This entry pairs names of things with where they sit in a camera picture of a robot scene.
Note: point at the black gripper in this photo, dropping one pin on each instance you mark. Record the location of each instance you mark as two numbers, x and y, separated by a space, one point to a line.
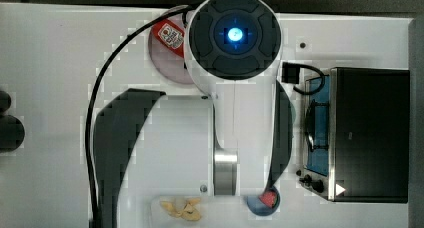
290 73

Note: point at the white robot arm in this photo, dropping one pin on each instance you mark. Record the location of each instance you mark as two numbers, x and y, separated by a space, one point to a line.
233 52

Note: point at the black toaster oven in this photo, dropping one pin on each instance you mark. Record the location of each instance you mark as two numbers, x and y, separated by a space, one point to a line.
355 135

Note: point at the grey round plate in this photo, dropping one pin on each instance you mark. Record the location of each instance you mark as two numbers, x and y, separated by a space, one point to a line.
166 62

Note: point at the red ketchup bottle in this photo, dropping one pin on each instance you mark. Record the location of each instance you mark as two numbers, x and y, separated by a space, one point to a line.
170 35

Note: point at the red toy strawberry in bowl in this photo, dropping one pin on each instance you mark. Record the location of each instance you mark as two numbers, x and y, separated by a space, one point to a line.
268 198

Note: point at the blue bowl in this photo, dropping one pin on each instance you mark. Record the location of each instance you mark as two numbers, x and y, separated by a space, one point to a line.
258 208

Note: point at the peeled toy banana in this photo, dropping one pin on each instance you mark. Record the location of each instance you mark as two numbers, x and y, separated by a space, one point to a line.
184 208

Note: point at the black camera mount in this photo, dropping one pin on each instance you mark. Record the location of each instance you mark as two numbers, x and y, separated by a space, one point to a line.
12 131

